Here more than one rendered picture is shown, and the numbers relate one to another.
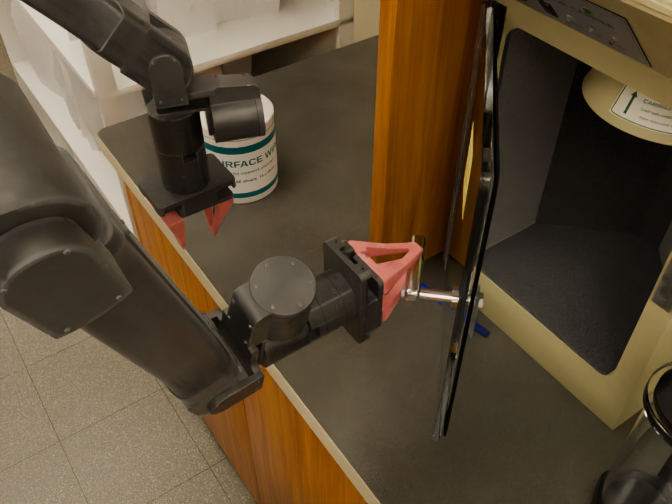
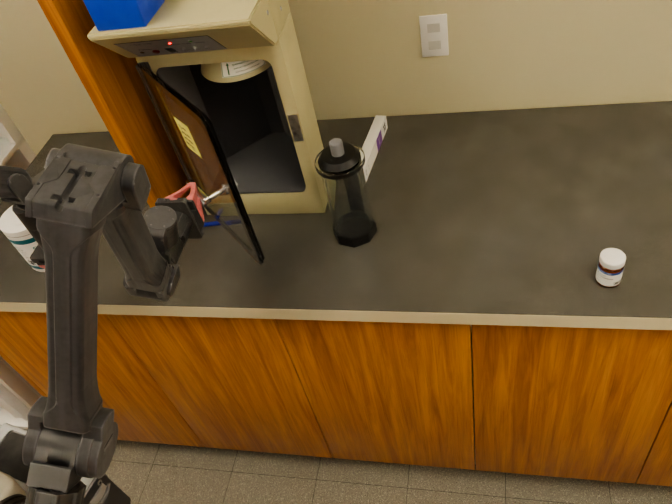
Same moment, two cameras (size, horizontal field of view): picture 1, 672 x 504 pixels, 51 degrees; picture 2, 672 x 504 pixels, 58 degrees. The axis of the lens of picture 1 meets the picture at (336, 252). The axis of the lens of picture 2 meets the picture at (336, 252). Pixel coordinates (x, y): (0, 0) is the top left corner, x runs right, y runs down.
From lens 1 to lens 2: 0.59 m
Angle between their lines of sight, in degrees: 25
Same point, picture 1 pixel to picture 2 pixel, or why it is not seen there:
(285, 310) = (170, 224)
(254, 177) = not seen: hidden behind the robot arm
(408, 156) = (148, 161)
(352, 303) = (187, 218)
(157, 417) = not seen: hidden behind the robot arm
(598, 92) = (212, 73)
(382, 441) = (241, 289)
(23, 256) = (133, 171)
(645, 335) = (303, 158)
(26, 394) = not seen: outside the picture
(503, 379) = (268, 230)
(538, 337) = (267, 201)
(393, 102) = (125, 137)
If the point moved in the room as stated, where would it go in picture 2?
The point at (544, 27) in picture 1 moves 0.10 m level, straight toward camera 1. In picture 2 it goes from (171, 60) to (186, 79)
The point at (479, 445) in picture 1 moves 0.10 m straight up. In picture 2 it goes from (280, 258) to (270, 229)
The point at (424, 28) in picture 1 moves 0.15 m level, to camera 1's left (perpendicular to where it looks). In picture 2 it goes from (116, 94) to (54, 131)
